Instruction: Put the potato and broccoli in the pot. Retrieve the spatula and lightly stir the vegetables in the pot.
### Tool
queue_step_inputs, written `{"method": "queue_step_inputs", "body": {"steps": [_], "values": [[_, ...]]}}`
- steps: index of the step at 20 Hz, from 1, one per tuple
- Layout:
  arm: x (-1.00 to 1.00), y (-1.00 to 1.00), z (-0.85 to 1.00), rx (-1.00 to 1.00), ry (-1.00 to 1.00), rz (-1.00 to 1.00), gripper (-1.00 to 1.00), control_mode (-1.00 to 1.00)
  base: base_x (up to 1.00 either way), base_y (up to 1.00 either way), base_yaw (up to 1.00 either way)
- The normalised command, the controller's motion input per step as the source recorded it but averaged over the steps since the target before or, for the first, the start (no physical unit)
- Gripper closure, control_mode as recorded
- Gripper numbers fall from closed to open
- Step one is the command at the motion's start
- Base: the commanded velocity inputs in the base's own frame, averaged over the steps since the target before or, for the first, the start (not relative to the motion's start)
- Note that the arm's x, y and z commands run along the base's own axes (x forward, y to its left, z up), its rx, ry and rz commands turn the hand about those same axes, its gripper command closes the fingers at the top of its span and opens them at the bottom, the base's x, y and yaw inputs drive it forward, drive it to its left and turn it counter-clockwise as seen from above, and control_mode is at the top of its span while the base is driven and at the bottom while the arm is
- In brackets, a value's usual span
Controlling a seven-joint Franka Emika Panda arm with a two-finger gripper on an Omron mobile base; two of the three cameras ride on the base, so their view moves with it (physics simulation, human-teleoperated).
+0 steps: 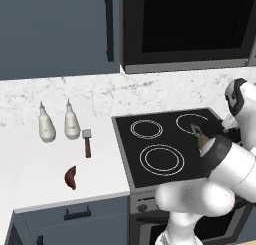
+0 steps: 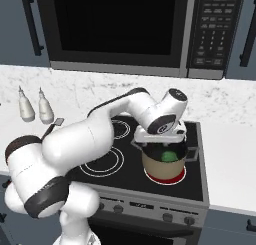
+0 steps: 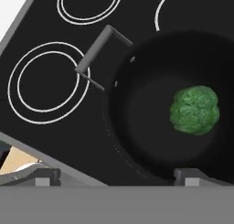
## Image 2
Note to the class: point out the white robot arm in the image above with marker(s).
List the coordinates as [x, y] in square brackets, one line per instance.
[76, 145]

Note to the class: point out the blue-grey cupboard door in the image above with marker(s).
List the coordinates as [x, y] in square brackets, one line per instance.
[13, 25]
[243, 35]

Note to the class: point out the black oven door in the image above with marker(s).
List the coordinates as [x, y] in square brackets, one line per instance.
[133, 237]

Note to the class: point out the beige cooking pot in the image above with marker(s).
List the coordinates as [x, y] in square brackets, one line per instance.
[163, 169]

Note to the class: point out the blue-grey base cabinet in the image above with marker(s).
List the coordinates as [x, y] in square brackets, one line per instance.
[230, 230]
[20, 229]

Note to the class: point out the steel stove control panel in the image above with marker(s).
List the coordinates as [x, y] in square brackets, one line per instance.
[150, 207]

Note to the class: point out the black hob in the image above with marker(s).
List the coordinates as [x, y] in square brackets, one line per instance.
[133, 175]

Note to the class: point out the black spatula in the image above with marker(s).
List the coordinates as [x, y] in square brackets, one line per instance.
[51, 128]

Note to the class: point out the black steel microwave oven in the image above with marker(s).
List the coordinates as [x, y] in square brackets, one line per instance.
[113, 25]

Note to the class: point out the grey stove knob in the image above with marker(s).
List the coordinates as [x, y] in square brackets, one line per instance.
[118, 208]
[101, 206]
[167, 217]
[189, 220]

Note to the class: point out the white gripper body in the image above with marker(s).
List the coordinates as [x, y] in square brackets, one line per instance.
[150, 139]

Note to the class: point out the green broccoli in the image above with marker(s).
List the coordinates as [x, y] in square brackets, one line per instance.
[169, 156]

